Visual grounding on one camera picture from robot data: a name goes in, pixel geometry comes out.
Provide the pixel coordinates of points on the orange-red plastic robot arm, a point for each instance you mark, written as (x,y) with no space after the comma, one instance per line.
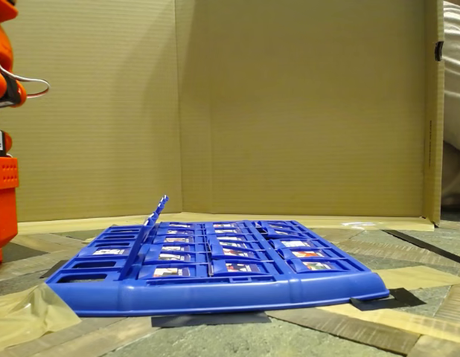
(3,208)

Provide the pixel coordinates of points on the flip tile portrait Emma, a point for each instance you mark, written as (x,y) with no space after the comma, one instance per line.
(158,211)

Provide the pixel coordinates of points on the blue plastic guessing game board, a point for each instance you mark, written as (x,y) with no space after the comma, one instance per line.
(215,294)

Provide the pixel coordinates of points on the black tape piece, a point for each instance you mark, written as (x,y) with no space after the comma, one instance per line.
(397,299)

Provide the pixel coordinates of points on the flat brown tape patch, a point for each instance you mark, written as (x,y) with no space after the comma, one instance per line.
(416,277)

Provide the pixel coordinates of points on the long black tape strip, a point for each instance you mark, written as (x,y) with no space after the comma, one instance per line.
(431,248)

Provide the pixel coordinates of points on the crumpled tan packing tape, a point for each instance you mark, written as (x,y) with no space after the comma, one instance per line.
(25,320)

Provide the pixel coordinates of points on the brown cardboard box wall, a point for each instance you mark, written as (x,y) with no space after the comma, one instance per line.
(252,111)

